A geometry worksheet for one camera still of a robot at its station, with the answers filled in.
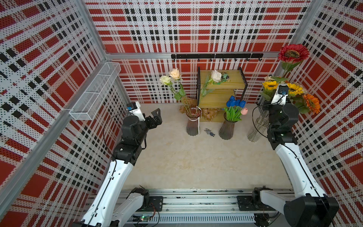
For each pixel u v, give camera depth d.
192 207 0.73
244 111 0.75
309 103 0.65
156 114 0.62
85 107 0.69
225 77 0.88
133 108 0.57
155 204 0.74
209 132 1.01
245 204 0.73
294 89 0.69
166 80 0.81
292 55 0.48
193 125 0.95
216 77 0.80
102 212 0.38
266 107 0.63
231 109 0.82
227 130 0.93
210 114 1.04
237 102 0.82
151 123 0.60
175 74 0.77
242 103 0.80
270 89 0.67
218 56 0.90
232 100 0.79
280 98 0.54
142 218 0.69
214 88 0.84
